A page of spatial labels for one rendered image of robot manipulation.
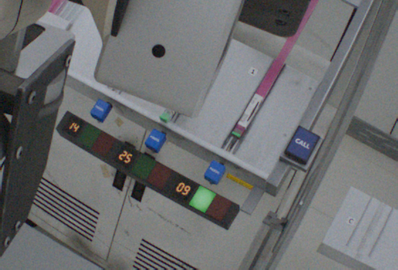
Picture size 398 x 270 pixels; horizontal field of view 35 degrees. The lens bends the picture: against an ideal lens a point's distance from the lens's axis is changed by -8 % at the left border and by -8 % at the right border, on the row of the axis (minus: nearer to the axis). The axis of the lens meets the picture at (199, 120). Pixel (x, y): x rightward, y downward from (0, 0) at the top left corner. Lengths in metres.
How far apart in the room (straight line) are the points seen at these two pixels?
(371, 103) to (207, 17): 2.80
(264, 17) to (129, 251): 1.37
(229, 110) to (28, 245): 0.41
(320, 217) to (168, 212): 0.98
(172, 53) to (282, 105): 0.84
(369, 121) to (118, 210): 1.71
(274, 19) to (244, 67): 0.80
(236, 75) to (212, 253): 0.56
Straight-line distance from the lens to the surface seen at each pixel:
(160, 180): 1.09
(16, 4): 0.33
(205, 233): 1.55
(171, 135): 1.11
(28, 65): 0.47
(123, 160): 1.11
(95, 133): 1.14
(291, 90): 1.13
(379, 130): 3.10
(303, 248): 2.25
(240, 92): 1.13
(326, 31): 3.03
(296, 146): 1.05
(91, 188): 1.66
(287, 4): 0.34
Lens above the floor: 1.25
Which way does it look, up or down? 28 degrees down
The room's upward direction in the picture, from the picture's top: 20 degrees clockwise
